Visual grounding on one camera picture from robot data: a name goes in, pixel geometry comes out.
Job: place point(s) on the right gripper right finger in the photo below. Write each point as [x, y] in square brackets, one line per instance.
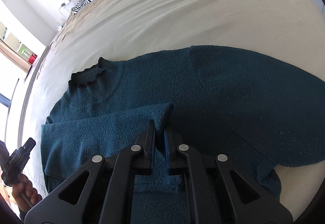
[217, 190]

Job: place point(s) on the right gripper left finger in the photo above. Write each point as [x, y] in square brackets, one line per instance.
[100, 191]

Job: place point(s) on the dark teal knit sweater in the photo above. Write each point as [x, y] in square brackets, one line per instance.
[259, 111]

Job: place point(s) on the person's left hand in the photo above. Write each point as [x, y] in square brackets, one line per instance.
[25, 186]

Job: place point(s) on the red box on sill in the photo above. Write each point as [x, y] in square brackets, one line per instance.
[32, 58]

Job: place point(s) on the green bottle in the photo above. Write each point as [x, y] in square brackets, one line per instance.
[24, 51]

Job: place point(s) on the beige bedside table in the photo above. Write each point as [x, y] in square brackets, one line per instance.
[66, 14]

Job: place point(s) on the beige bed sheet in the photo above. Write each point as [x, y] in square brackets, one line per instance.
[121, 33]

